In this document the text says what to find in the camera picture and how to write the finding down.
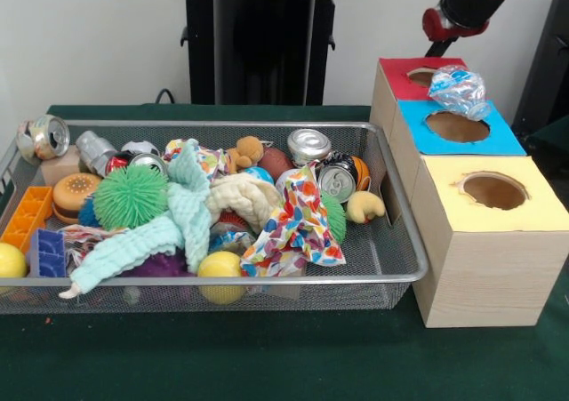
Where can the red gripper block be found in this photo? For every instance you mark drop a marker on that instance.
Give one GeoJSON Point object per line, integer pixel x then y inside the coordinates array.
{"type": "Point", "coordinates": [449, 33]}

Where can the crushed bottle with blue-red label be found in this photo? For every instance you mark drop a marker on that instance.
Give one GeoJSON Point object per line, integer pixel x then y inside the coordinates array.
{"type": "Point", "coordinates": [460, 90]}

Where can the colourful dotted cloth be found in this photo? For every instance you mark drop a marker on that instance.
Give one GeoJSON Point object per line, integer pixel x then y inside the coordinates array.
{"type": "Point", "coordinates": [298, 223]}

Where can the large green spiky ball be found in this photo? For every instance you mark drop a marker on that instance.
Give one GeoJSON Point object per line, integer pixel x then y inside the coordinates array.
{"type": "Point", "coordinates": [131, 198]}

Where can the clear mesh bin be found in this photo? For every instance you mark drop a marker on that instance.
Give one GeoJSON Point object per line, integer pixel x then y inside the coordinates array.
{"type": "Point", "coordinates": [391, 250]}

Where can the wooden box with three holes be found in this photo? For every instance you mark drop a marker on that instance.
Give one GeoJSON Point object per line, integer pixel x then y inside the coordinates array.
{"type": "Point", "coordinates": [489, 272]}

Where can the green covered side table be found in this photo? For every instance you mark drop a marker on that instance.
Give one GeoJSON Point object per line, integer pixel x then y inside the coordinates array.
{"type": "Point", "coordinates": [553, 138]}

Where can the silver drink can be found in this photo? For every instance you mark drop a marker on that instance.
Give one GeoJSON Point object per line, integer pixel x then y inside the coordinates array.
{"type": "Point", "coordinates": [310, 144]}

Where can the brown plush bear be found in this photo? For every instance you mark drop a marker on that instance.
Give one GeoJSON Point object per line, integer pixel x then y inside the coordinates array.
{"type": "Point", "coordinates": [249, 149]}

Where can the yellow ball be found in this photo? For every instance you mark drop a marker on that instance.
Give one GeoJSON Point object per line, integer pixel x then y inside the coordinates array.
{"type": "Point", "coordinates": [220, 265]}
{"type": "Point", "coordinates": [11, 261]}

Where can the dark green tablecloth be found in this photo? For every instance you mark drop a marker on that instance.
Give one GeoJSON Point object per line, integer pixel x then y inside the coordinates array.
{"type": "Point", "coordinates": [266, 356]}

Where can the mint green knitted cloth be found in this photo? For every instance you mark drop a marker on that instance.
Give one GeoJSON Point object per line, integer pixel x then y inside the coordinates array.
{"type": "Point", "coordinates": [133, 241]}

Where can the toy burger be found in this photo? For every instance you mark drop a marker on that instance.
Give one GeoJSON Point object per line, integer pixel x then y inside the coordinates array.
{"type": "Point", "coordinates": [73, 192]}

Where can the crushed colourful drink can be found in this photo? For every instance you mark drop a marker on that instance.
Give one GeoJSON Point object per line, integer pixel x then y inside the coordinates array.
{"type": "Point", "coordinates": [44, 136]}

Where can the purple toy block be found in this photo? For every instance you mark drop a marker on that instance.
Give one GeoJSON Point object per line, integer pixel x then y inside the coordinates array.
{"type": "Point", "coordinates": [46, 254]}

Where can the orange plastic grid tray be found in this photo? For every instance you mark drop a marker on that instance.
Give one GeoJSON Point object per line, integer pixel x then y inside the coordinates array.
{"type": "Point", "coordinates": [26, 214]}

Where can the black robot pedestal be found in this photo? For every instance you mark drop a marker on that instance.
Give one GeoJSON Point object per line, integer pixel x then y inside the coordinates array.
{"type": "Point", "coordinates": [249, 41]}

